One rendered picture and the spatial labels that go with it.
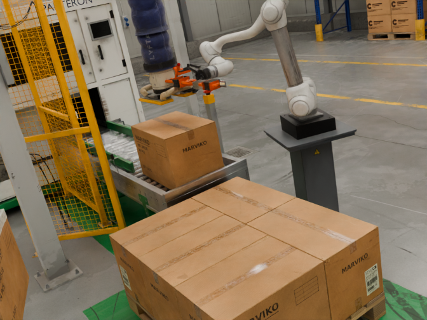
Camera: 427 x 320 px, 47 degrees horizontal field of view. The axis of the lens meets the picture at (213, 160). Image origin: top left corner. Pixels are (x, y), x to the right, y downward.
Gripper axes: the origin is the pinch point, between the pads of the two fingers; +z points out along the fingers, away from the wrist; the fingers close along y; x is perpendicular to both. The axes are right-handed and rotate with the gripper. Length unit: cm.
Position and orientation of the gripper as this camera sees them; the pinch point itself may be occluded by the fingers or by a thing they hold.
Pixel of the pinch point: (182, 81)
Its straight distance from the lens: 328.4
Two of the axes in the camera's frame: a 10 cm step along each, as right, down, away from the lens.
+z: -8.0, 3.5, -4.9
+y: 1.9, 9.2, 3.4
